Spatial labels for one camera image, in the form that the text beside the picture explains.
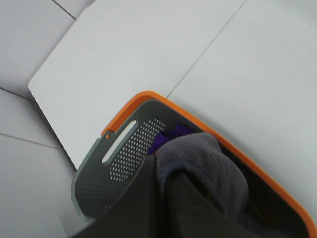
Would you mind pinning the dark grey towel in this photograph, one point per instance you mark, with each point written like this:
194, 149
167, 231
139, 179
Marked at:
217, 182

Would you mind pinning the grey perforated basket orange rim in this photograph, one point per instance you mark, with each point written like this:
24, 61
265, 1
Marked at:
115, 158

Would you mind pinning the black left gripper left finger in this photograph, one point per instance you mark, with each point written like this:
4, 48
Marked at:
135, 214

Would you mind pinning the purple towel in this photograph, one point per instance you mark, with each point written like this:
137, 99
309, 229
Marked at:
167, 135

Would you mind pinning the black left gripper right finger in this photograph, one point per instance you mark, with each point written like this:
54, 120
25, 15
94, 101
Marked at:
190, 215

